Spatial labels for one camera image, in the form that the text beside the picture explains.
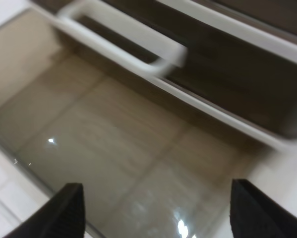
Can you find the dark translucent drawer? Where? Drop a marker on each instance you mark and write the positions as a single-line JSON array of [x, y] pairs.
[[151, 166], [239, 56]]

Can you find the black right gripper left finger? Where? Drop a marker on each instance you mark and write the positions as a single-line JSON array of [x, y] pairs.
[[63, 216]]

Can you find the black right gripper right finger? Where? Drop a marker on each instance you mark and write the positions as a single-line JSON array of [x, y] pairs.
[[255, 215]]

